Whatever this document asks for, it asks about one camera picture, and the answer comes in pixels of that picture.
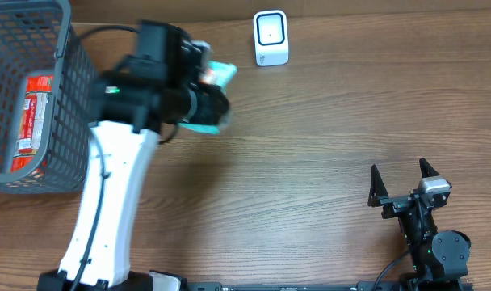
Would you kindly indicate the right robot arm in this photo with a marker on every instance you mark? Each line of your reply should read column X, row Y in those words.
column 440, row 258

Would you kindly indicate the grey plastic mesh basket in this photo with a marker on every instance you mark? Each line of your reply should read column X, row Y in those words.
column 37, row 38

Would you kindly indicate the teal tissue pack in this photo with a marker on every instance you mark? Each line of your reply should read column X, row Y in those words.
column 213, row 108

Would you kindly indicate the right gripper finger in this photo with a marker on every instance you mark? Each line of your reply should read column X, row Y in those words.
column 378, row 194
column 426, row 169

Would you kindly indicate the white barcode scanner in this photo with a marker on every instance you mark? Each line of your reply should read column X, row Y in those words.
column 271, row 41

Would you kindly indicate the spaghetti pack orange ends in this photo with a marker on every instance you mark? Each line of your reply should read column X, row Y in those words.
column 31, row 123

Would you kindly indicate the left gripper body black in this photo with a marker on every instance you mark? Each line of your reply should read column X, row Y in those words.
column 212, row 107

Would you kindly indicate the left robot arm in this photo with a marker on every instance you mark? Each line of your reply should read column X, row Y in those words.
column 125, row 124

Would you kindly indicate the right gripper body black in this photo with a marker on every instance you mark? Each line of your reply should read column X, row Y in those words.
column 404, row 200

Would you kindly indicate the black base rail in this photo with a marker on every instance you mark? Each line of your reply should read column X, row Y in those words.
column 360, row 286

